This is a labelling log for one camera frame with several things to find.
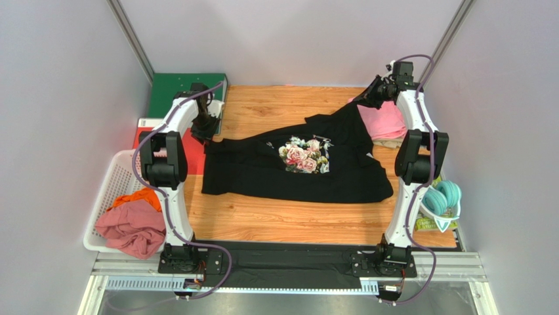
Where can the green ring binder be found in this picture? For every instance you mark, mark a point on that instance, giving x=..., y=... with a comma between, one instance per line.
x=166, y=85

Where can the dusty pink t shirt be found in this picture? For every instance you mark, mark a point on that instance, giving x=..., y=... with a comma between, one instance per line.
x=134, y=228

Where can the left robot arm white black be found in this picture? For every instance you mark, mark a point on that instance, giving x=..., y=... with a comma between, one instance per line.
x=164, y=167

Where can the folded pink t shirt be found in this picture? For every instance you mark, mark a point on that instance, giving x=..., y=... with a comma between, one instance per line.
x=384, y=123

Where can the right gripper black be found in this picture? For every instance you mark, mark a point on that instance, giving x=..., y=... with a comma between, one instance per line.
x=373, y=92

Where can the red ring binder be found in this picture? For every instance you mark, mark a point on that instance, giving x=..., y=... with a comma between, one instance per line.
x=194, y=151

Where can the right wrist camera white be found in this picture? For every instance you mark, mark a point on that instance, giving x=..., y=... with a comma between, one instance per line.
x=389, y=68

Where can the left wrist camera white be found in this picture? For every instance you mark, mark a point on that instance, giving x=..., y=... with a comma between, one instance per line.
x=215, y=108

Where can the teal headphones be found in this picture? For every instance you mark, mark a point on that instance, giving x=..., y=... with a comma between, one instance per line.
x=441, y=198

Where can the white plastic laundry basket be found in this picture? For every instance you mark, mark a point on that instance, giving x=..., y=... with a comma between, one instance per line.
x=120, y=180

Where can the folded beige t shirt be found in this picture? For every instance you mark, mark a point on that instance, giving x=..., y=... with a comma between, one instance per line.
x=392, y=143

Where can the aluminium frame rail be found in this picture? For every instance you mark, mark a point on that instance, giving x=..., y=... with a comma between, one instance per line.
x=128, y=274

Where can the black floral t shirt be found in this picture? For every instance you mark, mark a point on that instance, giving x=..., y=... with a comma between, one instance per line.
x=327, y=159

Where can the green book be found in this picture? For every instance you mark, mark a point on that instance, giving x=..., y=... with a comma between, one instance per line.
x=426, y=225

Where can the orange t shirt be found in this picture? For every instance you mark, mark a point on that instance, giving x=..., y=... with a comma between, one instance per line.
x=146, y=194

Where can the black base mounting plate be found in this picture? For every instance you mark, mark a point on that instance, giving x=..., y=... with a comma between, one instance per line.
x=254, y=255

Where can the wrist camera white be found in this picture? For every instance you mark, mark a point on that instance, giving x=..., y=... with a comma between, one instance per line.
x=215, y=108
x=389, y=68

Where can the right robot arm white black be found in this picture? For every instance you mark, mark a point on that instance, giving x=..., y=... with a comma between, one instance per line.
x=418, y=161

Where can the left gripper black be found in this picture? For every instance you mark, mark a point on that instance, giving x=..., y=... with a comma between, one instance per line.
x=208, y=134

